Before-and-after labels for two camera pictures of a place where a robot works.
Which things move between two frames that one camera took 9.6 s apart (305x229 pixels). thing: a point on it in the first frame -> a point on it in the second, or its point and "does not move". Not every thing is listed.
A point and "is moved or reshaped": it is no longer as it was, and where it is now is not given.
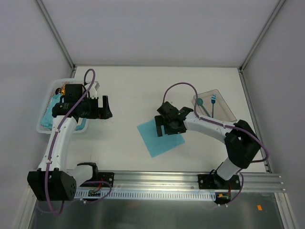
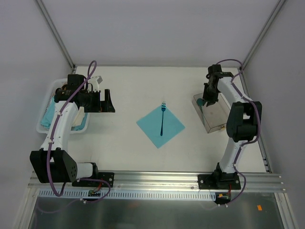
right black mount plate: (214, 182) does not move
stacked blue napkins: (47, 119) does not move
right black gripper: (165, 125) -> (210, 90)
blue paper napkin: (157, 145) is moved or reshaped
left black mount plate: (102, 176) does not move
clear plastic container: (210, 104) does not move
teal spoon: (199, 101) is moved or reshaped
